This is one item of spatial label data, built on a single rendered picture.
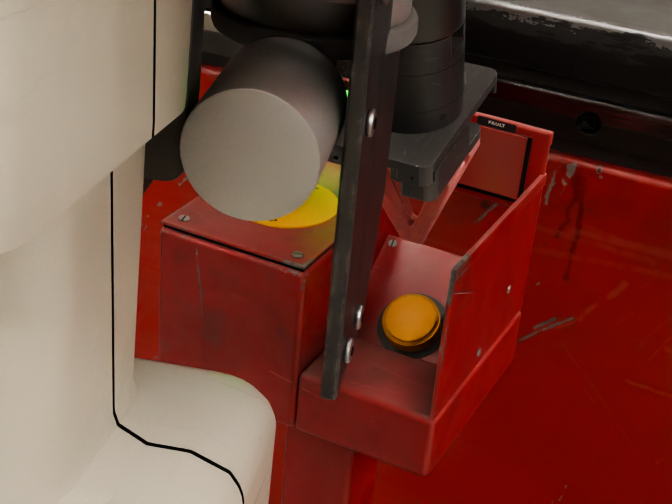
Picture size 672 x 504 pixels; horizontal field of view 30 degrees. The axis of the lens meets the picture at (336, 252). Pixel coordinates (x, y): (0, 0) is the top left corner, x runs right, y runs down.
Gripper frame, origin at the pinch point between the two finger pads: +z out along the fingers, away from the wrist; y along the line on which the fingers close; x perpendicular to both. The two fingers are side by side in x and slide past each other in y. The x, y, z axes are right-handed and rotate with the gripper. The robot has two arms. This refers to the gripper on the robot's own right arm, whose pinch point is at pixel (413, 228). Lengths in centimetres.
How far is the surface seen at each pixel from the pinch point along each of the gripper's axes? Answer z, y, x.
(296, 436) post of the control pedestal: 18.4, -4.1, 7.3
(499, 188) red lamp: 3.5, 10.0, -1.9
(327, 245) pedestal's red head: 1.7, -1.7, 5.1
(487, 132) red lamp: -0.1, 10.9, -0.5
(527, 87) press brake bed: 4.9, 23.9, 1.2
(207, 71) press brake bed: 9.2, 21.8, 29.0
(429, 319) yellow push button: 7.7, 0.5, -0.9
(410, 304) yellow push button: 7.5, 1.0, 0.7
